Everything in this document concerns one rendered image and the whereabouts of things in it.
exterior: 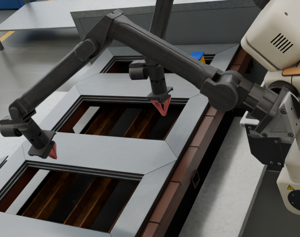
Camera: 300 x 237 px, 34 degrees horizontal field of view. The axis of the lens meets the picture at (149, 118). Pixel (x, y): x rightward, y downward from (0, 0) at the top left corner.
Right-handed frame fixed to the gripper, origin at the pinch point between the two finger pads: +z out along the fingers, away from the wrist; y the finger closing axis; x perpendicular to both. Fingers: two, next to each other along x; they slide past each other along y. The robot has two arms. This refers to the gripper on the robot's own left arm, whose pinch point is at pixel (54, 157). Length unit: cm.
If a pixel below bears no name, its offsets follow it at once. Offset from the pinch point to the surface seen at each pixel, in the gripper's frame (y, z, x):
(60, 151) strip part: -11.8, 16.3, -13.8
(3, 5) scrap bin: -303, 173, -364
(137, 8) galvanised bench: -97, 17, -13
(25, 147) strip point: -12.0, 16.8, -32.9
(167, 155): -15.9, 16.1, 33.2
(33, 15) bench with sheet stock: -242, 140, -254
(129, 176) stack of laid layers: -4.8, 15.0, 22.6
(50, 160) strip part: -6.6, 15.1, -15.1
